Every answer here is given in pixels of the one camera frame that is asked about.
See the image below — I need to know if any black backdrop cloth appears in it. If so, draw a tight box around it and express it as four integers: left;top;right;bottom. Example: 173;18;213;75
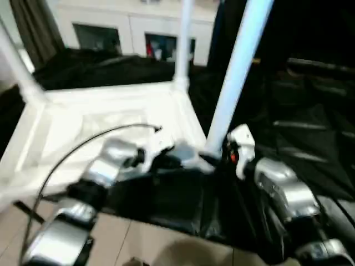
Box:
208;0;355;73

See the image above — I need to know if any white plastic table top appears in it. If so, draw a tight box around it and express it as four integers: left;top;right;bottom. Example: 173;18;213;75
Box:
0;80;215;203

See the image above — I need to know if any white plastic table leg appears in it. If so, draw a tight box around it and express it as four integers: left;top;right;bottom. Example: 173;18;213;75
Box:
202;0;276;160
0;22;46;104
173;0;195;90

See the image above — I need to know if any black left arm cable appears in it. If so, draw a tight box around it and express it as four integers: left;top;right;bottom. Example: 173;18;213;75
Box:
19;124;163;262

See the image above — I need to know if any white glass-door cabinet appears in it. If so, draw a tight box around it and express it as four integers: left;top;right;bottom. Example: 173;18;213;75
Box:
47;0;224;66

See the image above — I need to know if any black stand leg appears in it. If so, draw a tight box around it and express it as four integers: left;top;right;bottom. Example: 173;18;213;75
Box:
13;201;46;223

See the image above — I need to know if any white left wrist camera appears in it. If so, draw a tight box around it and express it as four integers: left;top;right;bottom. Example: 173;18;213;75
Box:
133;130;179;168

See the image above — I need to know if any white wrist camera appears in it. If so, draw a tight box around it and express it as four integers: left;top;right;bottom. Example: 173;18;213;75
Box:
133;130;179;168
224;124;256;181

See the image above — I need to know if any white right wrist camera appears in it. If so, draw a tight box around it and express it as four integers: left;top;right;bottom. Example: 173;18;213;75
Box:
224;124;256;181

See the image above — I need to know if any black work mat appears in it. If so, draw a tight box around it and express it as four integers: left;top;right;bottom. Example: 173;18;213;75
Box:
0;47;355;261

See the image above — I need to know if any grey curtain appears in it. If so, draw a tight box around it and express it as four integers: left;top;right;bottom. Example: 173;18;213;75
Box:
8;0;65;67

